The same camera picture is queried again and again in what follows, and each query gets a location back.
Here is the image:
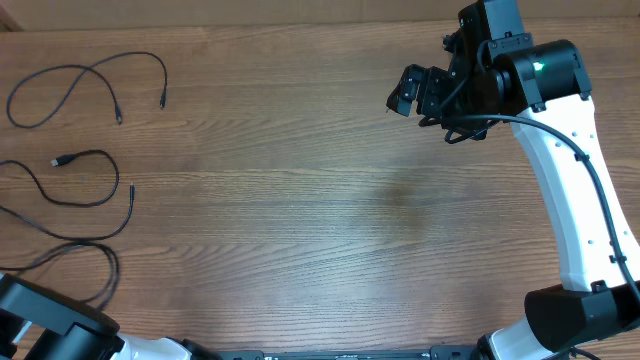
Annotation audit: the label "right camera thin cable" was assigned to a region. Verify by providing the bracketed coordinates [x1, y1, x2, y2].
[418, 117, 501, 145]

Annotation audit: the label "black cable silver plugs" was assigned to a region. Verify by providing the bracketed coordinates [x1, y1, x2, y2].
[1, 242, 121, 311]

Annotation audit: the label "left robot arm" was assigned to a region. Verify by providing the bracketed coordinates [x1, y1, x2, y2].
[1, 273, 219, 360]

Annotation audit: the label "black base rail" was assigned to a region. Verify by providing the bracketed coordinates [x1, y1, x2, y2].
[215, 345, 479, 360]

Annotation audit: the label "thin black cable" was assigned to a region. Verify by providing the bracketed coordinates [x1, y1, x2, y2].
[6, 51, 169, 130]

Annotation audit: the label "black usb cable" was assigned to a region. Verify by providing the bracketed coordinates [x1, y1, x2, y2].
[0, 149, 137, 243]

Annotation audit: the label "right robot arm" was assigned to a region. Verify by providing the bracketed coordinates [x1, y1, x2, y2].
[386, 1, 639, 359]

